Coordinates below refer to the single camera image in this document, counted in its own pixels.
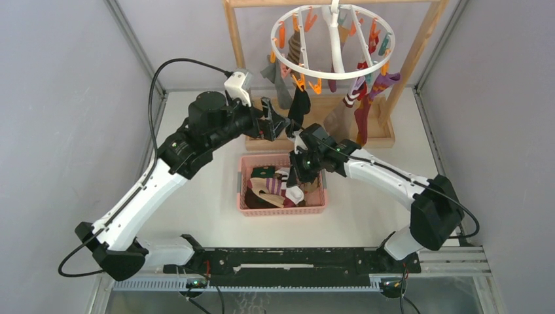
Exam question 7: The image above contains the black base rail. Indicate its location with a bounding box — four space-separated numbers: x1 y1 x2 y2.
162 235 421 288

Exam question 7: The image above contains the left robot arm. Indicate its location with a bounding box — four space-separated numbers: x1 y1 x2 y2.
75 91 290 281

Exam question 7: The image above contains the taupe sock red-white cuff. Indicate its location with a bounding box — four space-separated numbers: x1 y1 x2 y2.
323 83 366 143

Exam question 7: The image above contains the brown beige striped sock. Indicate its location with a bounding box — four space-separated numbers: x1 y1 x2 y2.
287 31 301 65

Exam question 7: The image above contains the pink perforated plastic basket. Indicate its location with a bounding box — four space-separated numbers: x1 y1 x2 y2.
236 153 328 217

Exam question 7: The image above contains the maroon sock orange toe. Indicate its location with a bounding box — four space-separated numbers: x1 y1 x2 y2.
354 96 372 147

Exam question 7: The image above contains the camera cable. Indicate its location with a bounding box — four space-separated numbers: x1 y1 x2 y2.
303 130 481 240
57 58 235 278

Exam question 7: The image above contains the beige orange green argyle sock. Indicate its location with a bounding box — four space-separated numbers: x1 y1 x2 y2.
302 173 322 194

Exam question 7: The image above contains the green yellow dotted sock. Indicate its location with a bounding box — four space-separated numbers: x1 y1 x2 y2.
251 166 276 179

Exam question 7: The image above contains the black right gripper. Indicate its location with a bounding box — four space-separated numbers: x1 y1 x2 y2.
287 148 323 188

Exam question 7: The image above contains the right camera cable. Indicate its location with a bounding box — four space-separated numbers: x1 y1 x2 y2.
303 130 481 240

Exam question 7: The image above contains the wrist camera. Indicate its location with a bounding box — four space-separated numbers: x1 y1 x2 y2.
294 133 306 154
224 69 253 107

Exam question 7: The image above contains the white round clip hanger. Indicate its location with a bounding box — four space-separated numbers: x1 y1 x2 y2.
269 1 396 80

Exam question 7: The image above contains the purple orange sock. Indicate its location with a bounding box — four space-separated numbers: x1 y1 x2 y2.
368 73 402 102

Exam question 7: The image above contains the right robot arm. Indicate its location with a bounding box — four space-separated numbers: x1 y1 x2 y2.
288 124 466 272

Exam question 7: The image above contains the wooden hanger rack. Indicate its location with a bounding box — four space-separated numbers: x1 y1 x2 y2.
222 0 452 152

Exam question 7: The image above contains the beige purple striped sock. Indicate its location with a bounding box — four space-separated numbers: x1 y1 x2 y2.
247 178 286 208

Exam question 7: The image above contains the grey sock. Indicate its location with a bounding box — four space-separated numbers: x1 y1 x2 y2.
260 55 293 109

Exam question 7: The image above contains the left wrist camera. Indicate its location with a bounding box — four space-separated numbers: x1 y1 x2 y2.
224 69 253 107

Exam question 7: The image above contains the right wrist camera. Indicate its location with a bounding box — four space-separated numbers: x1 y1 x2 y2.
294 133 306 154

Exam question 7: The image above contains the left camera cable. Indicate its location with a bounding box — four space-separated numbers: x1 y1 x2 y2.
57 58 235 278

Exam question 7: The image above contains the white black striped sock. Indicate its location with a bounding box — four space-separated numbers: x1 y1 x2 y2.
274 167 305 205

